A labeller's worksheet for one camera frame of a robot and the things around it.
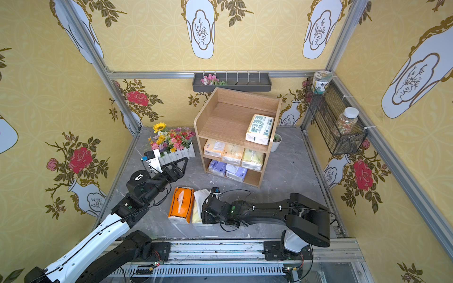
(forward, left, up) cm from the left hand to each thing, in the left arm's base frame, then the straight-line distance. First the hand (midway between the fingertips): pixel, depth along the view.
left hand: (176, 159), depth 73 cm
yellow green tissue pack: (+2, -32, -4) cm, 32 cm away
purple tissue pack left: (+7, -16, -20) cm, 27 cm away
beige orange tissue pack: (+5, -24, -4) cm, 24 cm away
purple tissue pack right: (+3, -26, -18) cm, 32 cm away
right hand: (-14, -11, -22) cm, 29 cm away
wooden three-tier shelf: (+11, -25, +5) cm, 28 cm away
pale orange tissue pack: (+9, -15, -4) cm, 18 cm away
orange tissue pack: (-13, 0, -18) cm, 23 cm away
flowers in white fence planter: (+17, +7, -11) cm, 21 cm away
